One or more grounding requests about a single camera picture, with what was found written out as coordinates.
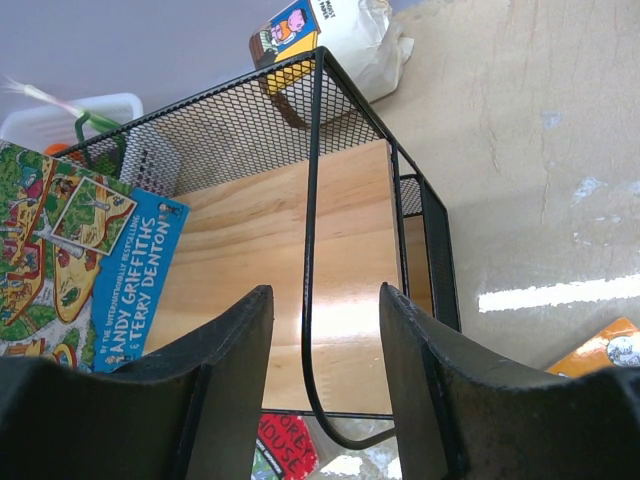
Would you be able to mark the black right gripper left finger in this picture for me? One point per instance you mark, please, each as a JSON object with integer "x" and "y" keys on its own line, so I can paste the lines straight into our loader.
{"x": 189, "y": 410}

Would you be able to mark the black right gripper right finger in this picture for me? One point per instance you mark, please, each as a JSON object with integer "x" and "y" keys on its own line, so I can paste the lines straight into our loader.
{"x": 462, "y": 411}

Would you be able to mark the white plastic basket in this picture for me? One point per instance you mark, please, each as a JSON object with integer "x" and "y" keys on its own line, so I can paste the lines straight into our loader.
{"x": 139, "y": 155}

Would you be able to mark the wood and wire shelf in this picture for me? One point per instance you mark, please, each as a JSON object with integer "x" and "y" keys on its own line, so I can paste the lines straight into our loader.
{"x": 317, "y": 64}

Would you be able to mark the red treehouse book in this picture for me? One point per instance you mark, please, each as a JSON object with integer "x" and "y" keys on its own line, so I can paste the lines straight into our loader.
{"x": 284, "y": 448}

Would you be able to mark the blue 26-storey treehouse book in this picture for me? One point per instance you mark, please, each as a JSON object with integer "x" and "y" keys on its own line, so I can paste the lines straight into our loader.
{"x": 84, "y": 259}

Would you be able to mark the orange back cover book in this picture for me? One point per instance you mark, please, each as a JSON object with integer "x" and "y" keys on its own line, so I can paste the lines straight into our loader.
{"x": 617, "y": 345}

